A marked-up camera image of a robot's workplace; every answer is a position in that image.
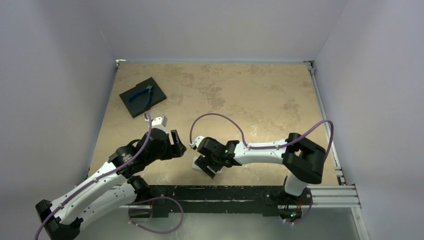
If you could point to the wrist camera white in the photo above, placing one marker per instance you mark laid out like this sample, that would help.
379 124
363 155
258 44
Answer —
196 142
158 122

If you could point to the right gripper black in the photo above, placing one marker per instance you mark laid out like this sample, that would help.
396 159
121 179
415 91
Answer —
205 156

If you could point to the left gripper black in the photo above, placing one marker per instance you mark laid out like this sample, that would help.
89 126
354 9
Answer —
172 150

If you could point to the blue handled pliers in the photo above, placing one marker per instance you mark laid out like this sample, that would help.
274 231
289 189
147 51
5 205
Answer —
147 90

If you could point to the black square pad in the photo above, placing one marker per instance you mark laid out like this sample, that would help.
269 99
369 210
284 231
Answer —
136 107

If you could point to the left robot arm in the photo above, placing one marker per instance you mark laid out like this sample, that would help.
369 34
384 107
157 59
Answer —
115 184

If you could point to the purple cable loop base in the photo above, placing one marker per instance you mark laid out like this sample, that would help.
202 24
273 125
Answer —
161 214

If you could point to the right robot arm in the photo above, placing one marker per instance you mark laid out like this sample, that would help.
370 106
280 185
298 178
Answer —
303 158

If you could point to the white remote control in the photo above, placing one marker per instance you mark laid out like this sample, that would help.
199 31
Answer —
194 165

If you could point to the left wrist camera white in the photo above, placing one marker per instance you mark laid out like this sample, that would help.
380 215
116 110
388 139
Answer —
158 122

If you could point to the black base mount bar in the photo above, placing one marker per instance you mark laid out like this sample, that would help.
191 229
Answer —
267 200

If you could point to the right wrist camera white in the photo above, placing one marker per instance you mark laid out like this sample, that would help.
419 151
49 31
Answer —
196 142

